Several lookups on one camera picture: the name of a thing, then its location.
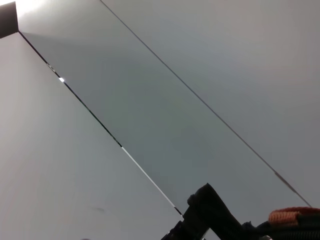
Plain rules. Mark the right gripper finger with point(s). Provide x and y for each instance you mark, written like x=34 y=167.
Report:
x=210 y=212

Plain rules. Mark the dark brown background panel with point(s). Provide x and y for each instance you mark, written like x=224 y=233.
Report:
x=7 y=20

